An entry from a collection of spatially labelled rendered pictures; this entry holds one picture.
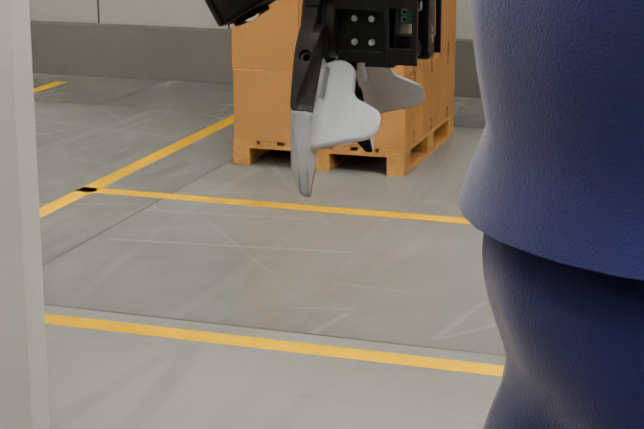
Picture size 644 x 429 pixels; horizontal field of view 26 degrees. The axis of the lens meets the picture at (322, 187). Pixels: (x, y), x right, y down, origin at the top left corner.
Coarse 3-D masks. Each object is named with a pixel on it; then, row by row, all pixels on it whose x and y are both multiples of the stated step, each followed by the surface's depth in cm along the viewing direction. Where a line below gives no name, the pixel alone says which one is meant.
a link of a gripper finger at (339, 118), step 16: (336, 64) 93; (320, 80) 93; (336, 80) 93; (352, 80) 93; (320, 96) 93; (336, 96) 93; (352, 96) 92; (304, 112) 92; (320, 112) 92; (336, 112) 92; (352, 112) 92; (368, 112) 92; (304, 128) 92; (320, 128) 92; (336, 128) 92; (352, 128) 91; (368, 128) 91; (304, 144) 92; (320, 144) 92; (336, 144) 92; (304, 160) 92; (304, 176) 92; (304, 192) 92
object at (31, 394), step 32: (0, 0) 353; (0, 32) 355; (0, 64) 357; (32, 64) 368; (0, 96) 359; (32, 96) 369; (0, 128) 361; (32, 128) 370; (0, 160) 363; (32, 160) 371; (0, 192) 365; (32, 192) 372; (0, 224) 368; (32, 224) 373; (0, 256) 370; (32, 256) 374; (0, 288) 372; (32, 288) 375; (0, 320) 374; (32, 320) 376; (0, 352) 377; (32, 352) 377; (0, 384) 379; (32, 384) 378; (0, 416) 381; (32, 416) 379
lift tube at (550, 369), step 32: (512, 256) 56; (512, 288) 56; (544, 288) 54; (576, 288) 53; (608, 288) 52; (640, 288) 51; (512, 320) 56; (544, 320) 54; (576, 320) 53; (608, 320) 52; (640, 320) 51; (512, 352) 59; (544, 352) 54; (576, 352) 53; (608, 352) 52; (640, 352) 51; (512, 384) 60; (544, 384) 55; (576, 384) 53; (608, 384) 52; (640, 384) 51; (512, 416) 59; (544, 416) 56; (576, 416) 54; (608, 416) 52; (640, 416) 51
